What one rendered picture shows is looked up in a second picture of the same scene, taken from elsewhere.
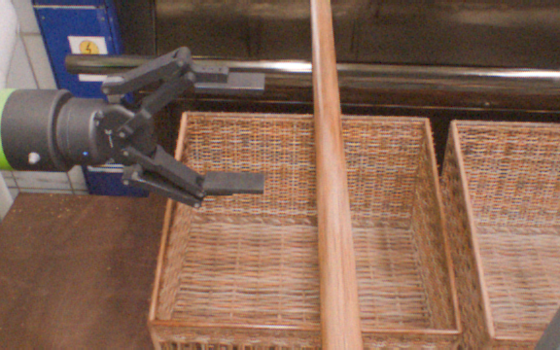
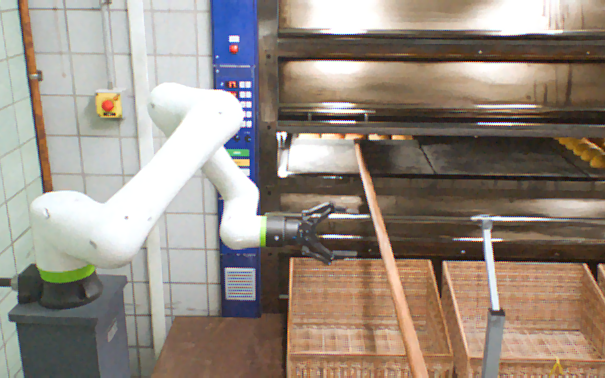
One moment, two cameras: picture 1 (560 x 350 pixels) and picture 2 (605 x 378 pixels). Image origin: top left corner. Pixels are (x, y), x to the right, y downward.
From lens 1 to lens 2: 1.36 m
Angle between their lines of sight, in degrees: 22
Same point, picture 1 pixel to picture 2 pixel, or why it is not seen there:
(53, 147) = (283, 234)
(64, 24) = not seen: hidden behind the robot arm
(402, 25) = (410, 208)
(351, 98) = not seen: hidden behind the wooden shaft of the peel
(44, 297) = (209, 364)
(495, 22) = (458, 206)
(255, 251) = (333, 341)
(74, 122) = (291, 225)
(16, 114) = (271, 222)
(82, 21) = not seen: hidden behind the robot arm
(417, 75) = (414, 218)
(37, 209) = (190, 324)
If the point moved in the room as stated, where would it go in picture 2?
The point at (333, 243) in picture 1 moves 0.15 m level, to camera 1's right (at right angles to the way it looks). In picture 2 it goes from (386, 251) to (441, 251)
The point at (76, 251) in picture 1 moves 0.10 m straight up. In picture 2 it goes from (222, 343) to (221, 320)
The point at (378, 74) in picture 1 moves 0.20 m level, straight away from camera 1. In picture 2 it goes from (398, 218) to (401, 197)
